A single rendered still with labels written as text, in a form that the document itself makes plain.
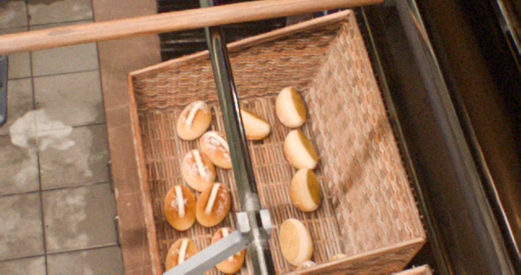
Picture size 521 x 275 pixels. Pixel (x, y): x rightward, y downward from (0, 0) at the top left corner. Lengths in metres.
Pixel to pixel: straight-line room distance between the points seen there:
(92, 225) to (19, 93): 0.50
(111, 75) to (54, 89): 0.74
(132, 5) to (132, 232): 0.62
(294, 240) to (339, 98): 0.32
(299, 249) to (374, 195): 0.18
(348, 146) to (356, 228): 0.17
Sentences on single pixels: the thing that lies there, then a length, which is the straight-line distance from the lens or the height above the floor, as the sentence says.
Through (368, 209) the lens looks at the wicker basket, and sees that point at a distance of 2.03.
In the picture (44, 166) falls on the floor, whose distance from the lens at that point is 2.93.
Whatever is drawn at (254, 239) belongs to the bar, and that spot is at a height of 1.17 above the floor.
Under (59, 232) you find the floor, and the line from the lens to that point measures 2.82.
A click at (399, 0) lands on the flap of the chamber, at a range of 1.40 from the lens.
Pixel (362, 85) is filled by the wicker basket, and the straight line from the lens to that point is 2.07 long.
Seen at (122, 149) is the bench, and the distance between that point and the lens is 2.24.
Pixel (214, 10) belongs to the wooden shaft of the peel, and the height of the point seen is 1.20.
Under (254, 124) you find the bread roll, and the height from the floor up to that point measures 0.65.
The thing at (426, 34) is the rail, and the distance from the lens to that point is 1.32.
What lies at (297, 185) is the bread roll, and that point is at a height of 0.65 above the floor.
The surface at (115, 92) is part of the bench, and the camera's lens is 2.33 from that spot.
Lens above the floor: 2.42
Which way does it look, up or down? 55 degrees down
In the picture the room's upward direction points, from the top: 5 degrees clockwise
